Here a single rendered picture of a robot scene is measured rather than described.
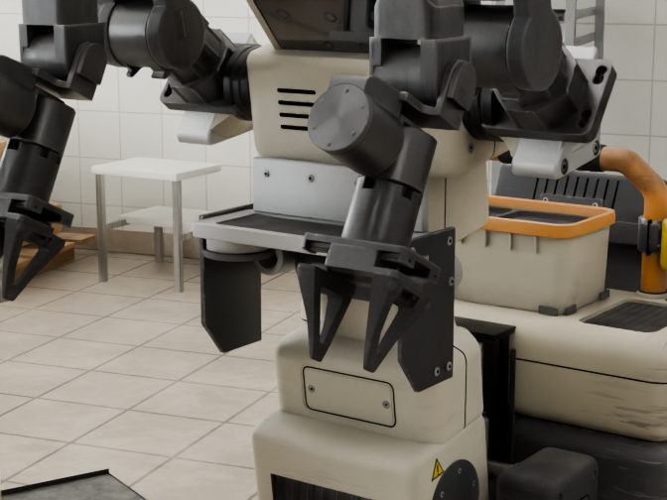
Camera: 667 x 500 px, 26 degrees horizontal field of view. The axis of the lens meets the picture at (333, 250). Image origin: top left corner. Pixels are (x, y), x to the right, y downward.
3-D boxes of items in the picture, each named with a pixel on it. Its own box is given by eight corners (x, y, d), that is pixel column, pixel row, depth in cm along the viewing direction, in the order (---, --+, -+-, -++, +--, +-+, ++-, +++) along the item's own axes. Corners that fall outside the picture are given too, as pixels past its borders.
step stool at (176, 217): (247, 272, 577) (245, 159, 568) (183, 294, 540) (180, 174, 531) (158, 261, 599) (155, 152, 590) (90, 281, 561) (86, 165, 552)
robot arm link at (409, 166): (452, 137, 123) (395, 132, 126) (413, 106, 117) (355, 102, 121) (431, 213, 122) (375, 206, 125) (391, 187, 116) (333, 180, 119)
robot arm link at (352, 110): (481, 69, 122) (396, 65, 127) (417, 12, 113) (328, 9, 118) (446, 203, 120) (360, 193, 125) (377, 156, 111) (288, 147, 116)
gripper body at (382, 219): (400, 268, 114) (424, 181, 116) (297, 252, 120) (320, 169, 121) (437, 291, 120) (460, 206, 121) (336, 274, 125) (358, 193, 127)
